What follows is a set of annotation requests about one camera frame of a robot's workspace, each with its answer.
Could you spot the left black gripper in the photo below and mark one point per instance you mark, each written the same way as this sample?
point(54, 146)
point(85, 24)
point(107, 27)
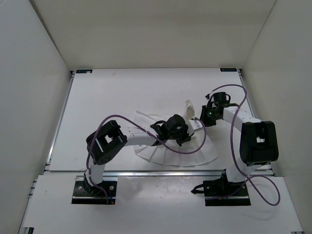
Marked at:
point(186, 136)

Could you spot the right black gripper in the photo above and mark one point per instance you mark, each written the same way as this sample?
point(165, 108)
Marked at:
point(203, 117)

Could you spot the white pleated skirt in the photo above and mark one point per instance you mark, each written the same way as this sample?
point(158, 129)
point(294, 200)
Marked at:
point(199, 151)

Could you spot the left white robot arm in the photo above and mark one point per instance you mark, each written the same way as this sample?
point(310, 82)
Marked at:
point(117, 132)

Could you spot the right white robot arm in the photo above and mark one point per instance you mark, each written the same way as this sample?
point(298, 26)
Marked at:
point(258, 140)

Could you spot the right blue corner label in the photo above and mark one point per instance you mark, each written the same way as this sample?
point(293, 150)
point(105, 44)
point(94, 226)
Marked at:
point(228, 69)

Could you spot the blue corner label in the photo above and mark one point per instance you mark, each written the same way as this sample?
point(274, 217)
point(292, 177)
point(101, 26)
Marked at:
point(228, 69)
point(84, 71)

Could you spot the left blue corner label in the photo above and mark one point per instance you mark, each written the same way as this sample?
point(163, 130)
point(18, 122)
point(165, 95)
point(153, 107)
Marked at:
point(84, 71)

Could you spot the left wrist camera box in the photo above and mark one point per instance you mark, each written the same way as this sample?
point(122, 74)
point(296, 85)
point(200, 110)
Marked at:
point(193, 126)

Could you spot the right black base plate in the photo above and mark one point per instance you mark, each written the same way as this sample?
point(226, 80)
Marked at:
point(219, 192)

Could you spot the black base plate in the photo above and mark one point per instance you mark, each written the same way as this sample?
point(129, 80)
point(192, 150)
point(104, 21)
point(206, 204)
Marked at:
point(219, 192)
point(85, 194)

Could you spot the aluminium front rail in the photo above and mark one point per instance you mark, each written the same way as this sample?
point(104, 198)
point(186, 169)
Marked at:
point(163, 173)

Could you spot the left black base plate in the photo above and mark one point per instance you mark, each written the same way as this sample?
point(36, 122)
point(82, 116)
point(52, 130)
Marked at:
point(85, 194)

